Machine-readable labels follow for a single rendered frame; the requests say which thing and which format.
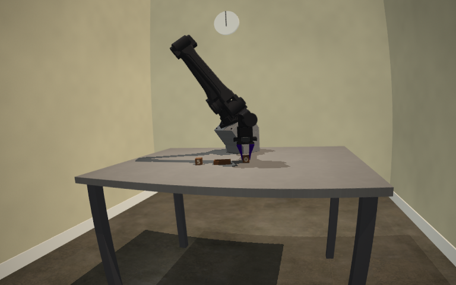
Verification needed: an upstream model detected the brown wooden tray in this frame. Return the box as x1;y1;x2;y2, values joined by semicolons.
214;159;231;165

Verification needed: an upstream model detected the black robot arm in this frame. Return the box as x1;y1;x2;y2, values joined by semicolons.
170;35;258;142

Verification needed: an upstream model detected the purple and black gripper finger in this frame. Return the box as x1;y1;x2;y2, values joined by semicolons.
237;144;243;160
249;144;254;159

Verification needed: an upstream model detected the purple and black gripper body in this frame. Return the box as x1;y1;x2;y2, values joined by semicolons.
233;125;257;144

